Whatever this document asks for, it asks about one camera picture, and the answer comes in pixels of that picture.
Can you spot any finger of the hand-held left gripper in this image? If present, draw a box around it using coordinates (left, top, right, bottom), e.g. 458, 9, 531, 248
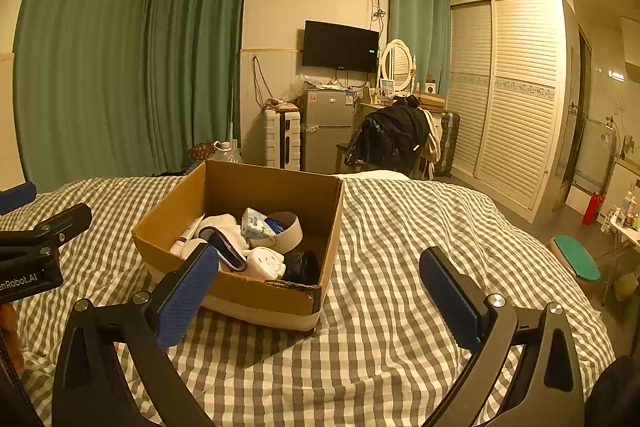
0, 203, 93, 259
0, 182, 37, 216

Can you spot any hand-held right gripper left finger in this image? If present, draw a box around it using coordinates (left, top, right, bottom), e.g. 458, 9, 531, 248
51, 243, 221, 427

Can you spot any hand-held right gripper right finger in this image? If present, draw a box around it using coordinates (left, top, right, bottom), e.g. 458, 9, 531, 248
419, 247, 586, 427

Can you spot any white tube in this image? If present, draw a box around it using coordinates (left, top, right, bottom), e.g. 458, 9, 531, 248
169, 216, 206, 255

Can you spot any white sock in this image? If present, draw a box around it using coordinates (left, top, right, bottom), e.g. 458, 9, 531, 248
197, 213, 251, 253
246, 247, 287, 281

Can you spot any blue white tissue packet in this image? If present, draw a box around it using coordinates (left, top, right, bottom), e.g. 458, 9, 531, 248
241, 207, 278, 239

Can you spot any beige tape roll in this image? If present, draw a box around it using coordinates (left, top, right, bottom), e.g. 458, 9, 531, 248
265, 211, 303, 253

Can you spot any cardboard box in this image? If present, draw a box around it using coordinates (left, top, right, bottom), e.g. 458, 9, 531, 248
131, 159, 345, 333

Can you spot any checkered blanket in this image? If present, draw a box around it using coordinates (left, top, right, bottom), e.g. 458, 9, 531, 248
0, 172, 616, 427

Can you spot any green stool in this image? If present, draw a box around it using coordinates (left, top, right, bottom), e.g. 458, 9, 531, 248
547, 234, 601, 283

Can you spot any brown patterned bag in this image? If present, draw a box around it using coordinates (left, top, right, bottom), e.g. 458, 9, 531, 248
189, 142, 218, 164

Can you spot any white pillow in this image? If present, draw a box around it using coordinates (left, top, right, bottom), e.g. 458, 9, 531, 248
332, 170, 408, 180

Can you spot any clear water jug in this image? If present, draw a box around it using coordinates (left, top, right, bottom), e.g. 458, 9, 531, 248
214, 140, 244, 165

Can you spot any dark suitcase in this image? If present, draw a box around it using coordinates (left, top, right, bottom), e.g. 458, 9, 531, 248
429, 109, 461, 179

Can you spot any red fire extinguisher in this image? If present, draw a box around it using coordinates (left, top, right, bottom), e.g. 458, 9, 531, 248
581, 192, 601, 226

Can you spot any black jacket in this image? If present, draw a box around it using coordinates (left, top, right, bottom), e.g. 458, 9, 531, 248
345, 94, 431, 172

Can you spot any dark chair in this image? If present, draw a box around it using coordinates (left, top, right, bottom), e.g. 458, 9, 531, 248
335, 142, 361, 174

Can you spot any white suitcase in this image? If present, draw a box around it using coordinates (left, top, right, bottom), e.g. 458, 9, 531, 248
263, 107, 302, 170

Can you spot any small table with bottles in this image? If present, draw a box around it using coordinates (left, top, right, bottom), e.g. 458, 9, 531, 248
602, 192, 640, 248

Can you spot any white louvred wardrobe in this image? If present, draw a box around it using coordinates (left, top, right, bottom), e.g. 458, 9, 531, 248
446, 0, 568, 224

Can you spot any silver fridge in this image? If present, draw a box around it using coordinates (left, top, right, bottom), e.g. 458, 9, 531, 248
303, 89, 356, 175

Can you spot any wooden dresser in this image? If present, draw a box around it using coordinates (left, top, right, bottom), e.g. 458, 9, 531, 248
360, 93, 447, 118

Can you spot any white oval mirror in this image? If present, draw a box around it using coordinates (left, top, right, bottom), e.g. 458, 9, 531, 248
380, 39, 417, 82

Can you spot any black television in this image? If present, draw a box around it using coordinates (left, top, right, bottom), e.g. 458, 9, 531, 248
302, 20, 380, 74

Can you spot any narrow green curtain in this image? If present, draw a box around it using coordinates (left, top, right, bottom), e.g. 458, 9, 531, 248
387, 0, 453, 80

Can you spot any wall cable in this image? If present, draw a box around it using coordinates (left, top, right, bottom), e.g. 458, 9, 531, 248
250, 55, 276, 105

